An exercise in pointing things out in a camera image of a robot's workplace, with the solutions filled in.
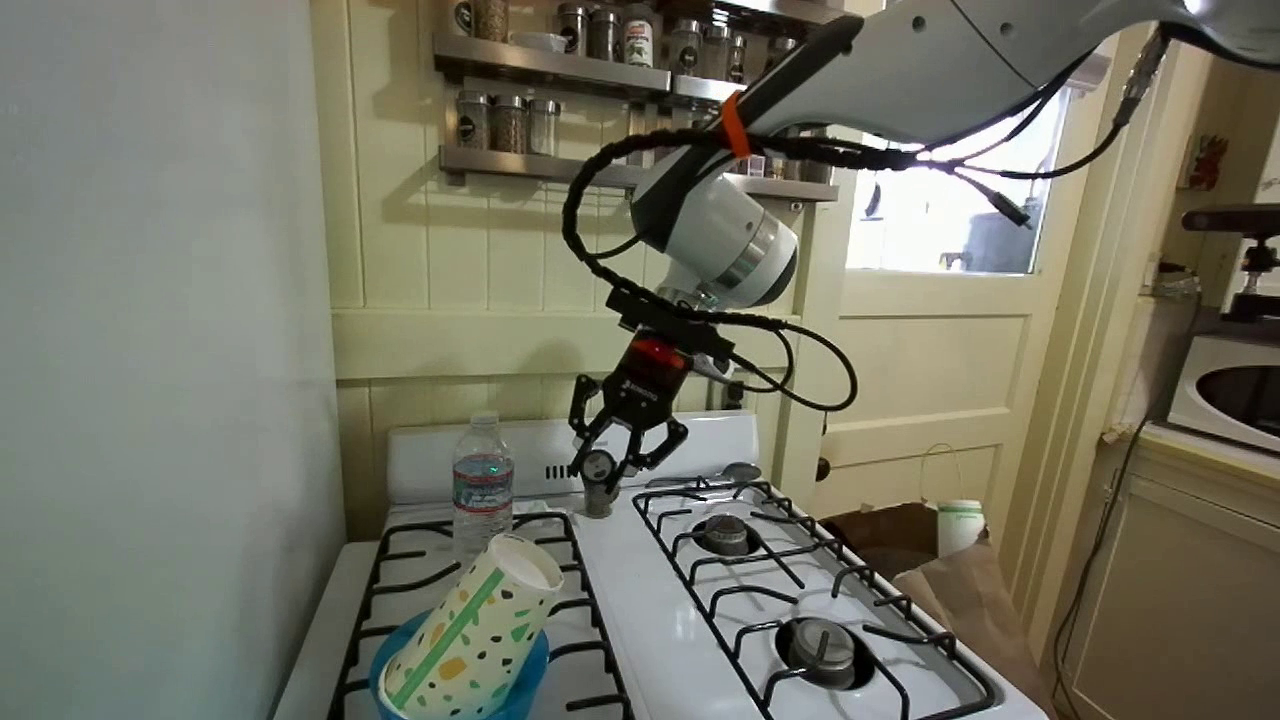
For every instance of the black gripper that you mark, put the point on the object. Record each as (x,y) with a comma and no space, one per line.
(649,381)

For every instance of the small black cylindrical object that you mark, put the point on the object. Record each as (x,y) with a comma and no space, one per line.
(603,503)

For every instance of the small grey shaker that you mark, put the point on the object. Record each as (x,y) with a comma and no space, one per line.
(598,464)

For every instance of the metal stove burner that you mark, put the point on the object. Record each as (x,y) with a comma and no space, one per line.
(727,532)
(823,650)

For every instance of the clear plastic water bottle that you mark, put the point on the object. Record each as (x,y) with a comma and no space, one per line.
(482,480)

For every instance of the white gas stove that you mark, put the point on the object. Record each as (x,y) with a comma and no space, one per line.
(641,612)

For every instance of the black stove grate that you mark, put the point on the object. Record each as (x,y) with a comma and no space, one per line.
(361,626)
(745,584)

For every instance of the black door knob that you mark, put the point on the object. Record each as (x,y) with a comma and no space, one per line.
(826,468)

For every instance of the dotted paper cup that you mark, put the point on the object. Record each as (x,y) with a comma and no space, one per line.
(474,626)

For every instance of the metal spice rack shelf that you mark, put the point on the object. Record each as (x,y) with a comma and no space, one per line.
(532,167)
(560,62)

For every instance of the cream door with window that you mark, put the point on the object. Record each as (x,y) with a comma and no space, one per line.
(921,386)

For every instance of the glass spice jar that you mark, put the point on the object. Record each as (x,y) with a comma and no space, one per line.
(603,35)
(687,46)
(723,55)
(573,30)
(474,120)
(545,125)
(511,120)

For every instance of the blue bowl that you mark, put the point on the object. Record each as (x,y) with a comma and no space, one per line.
(392,653)

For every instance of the white labelled spice jar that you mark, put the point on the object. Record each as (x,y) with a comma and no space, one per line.
(638,36)

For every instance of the mug on spice rack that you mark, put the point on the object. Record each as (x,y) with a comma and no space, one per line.
(482,16)

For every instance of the white refrigerator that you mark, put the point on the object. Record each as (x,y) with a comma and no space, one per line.
(163,347)

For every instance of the cream kitchen cabinet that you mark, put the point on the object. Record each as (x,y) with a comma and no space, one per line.
(1184,584)

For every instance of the white microwave oven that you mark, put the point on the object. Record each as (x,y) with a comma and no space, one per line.
(1233,394)

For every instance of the wall outlet with plug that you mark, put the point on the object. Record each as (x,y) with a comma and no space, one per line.
(734,394)

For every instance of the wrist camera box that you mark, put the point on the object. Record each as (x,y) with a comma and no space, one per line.
(667,319)

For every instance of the red wall picture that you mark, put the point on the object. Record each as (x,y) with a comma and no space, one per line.
(1209,163)

